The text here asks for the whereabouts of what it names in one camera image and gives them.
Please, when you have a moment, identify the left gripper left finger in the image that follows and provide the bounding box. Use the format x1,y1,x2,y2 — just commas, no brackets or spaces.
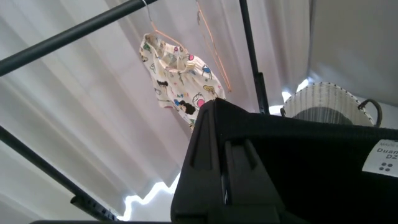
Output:
170,100,224,223

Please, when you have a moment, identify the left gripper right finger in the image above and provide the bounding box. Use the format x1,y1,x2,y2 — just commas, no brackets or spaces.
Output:
222,139,285,223

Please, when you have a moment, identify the black garment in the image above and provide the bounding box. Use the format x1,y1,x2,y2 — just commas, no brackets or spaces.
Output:
214,98,398,224

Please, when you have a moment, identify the cream printed garment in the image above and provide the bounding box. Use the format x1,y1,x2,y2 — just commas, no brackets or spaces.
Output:
139,32,226,131

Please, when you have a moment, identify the white laundry basket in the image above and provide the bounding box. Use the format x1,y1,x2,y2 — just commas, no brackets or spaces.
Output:
279,82,383,128

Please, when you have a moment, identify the black clothes rack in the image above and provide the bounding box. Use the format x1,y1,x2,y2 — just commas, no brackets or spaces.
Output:
0,0,271,222

